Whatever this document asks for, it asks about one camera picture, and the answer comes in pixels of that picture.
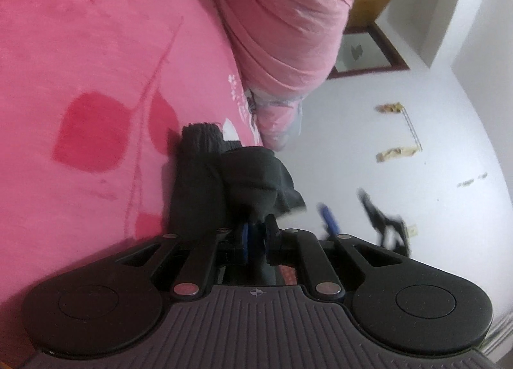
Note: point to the wooden door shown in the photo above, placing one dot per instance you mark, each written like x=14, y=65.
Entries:
x=368, y=4

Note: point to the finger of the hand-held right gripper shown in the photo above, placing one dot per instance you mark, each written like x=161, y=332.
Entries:
x=374, y=215
x=328, y=219

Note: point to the pink floral bed sheet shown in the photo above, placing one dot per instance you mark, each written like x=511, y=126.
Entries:
x=80, y=52

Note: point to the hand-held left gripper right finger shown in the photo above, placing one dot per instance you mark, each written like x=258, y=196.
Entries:
x=272, y=241

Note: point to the thin wall hook rail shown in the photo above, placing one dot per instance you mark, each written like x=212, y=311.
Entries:
x=412, y=128

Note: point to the wall switch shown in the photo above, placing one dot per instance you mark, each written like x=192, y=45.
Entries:
x=411, y=231

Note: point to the dark grey pants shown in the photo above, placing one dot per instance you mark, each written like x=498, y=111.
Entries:
x=208, y=185

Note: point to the yellow wall ornament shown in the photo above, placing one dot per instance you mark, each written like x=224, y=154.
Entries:
x=396, y=153
x=388, y=108

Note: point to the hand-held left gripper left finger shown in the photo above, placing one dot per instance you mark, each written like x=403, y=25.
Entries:
x=245, y=241

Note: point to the pink grey duvet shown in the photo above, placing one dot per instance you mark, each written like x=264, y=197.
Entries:
x=280, y=24

